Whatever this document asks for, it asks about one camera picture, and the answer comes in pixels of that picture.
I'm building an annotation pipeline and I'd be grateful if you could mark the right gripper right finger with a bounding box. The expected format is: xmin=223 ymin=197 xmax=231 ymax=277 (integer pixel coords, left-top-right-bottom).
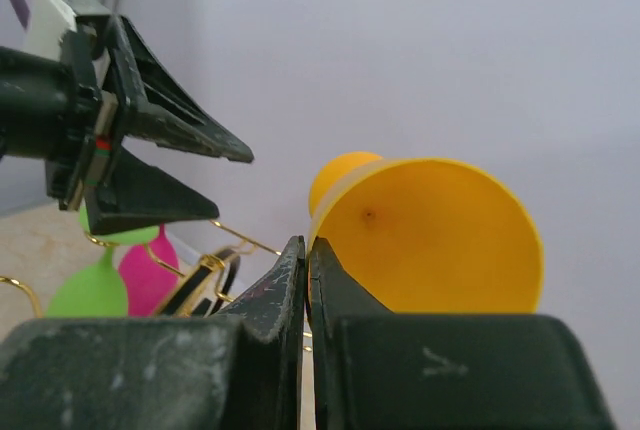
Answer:
xmin=308 ymin=238 xmax=615 ymax=429

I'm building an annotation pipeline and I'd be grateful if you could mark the green wine glass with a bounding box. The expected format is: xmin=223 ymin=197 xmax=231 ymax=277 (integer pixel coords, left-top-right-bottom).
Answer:
xmin=45 ymin=206 xmax=159 ymax=318

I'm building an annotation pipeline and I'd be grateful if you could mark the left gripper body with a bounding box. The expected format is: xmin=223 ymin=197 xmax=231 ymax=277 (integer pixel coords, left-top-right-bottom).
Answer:
xmin=1 ymin=16 xmax=118 ymax=211

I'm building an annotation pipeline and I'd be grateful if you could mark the gold wine glass rack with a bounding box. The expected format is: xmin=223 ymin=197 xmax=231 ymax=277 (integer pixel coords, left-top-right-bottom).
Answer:
xmin=0 ymin=218 xmax=314 ymax=430

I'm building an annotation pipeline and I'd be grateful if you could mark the orange wine glass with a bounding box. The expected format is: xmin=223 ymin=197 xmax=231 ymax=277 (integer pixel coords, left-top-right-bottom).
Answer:
xmin=308 ymin=152 xmax=544 ymax=314

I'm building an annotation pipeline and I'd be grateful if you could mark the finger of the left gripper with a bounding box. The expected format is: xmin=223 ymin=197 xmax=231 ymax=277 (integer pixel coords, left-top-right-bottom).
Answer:
xmin=87 ymin=150 xmax=219 ymax=235
xmin=107 ymin=15 xmax=254 ymax=163

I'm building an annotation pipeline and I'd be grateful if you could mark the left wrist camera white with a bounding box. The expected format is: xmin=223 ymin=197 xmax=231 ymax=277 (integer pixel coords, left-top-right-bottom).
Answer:
xmin=23 ymin=0 xmax=112 ymax=88

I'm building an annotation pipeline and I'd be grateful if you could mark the pink wine glass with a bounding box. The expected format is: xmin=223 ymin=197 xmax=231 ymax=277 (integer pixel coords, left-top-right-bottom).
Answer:
xmin=118 ymin=245 xmax=179 ymax=317

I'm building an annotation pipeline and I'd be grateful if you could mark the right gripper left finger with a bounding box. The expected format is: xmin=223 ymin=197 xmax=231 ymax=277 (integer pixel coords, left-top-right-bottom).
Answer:
xmin=1 ymin=236 xmax=306 ymax=429

